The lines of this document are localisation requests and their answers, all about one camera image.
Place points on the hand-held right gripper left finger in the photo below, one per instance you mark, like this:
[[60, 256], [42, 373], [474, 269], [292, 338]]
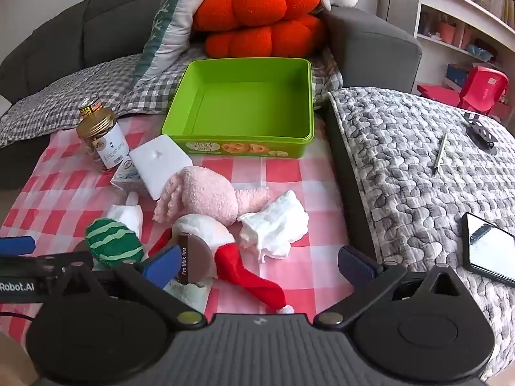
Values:
[[163, 266]]

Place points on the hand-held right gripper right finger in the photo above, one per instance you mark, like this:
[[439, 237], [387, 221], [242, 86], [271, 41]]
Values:
[[354, 267]]

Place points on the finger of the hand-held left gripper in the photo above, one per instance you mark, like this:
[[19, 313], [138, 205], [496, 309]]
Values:
[[16, 245]]

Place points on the brown round milk tea plush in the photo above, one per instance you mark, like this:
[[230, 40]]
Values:
[[197, 259]]

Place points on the green plastic box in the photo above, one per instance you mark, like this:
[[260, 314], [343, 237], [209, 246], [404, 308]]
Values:
[[249, 100]]

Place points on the mint green fluffy cloth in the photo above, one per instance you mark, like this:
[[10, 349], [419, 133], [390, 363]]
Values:
[[189, 295]]

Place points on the green striped watermelon plush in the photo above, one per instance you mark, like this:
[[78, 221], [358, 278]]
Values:
[[112, 243]]

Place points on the white tissue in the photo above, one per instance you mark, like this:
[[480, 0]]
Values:
[[124, 213]]

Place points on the pink plush toy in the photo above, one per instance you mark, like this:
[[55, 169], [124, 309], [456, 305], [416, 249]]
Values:
[[205, 195]]

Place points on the red white santa hat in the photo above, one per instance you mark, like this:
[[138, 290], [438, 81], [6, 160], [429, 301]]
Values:
[[249, 277]]

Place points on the small white carton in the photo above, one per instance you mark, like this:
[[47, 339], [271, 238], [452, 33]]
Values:
[[124, 177]]

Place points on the white carton box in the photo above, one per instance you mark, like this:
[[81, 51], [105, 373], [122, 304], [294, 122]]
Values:
[[157, 161]]

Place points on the red white checked cloth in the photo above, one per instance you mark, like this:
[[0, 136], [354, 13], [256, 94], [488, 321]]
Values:
[[281, 173]]

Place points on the glass jar with gold lid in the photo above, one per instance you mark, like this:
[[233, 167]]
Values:
[[110, 144]]

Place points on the black smartphone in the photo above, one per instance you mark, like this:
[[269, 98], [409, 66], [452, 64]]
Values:
[[489, 249]]

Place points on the thin pen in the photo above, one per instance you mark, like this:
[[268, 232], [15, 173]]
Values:
[[440, 152]]

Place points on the small metal can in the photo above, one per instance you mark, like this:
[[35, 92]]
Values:
[[88, 106]]

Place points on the grey checked blanket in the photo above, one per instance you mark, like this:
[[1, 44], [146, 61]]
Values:
[[80, 84]]

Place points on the black remote control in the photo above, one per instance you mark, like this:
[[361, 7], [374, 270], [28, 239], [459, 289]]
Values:
[[481, 132]]

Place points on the blue box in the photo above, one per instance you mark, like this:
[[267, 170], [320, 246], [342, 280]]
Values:
[[456, 74]]

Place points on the red plastic chair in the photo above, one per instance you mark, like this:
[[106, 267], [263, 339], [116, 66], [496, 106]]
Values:
[[481, 86]]

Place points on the grey sofa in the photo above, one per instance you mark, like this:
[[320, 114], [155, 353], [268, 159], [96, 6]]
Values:
[[100, 20]]

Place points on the orange pumpkin cushion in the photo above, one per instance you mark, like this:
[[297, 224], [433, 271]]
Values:
[[261, 40], [257, 4]]

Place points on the white pillow with teal edge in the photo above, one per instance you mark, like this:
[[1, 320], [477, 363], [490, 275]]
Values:
[[177, 20]]

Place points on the pink pen holder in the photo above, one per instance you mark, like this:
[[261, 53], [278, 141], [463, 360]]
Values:
[[446, 33]]

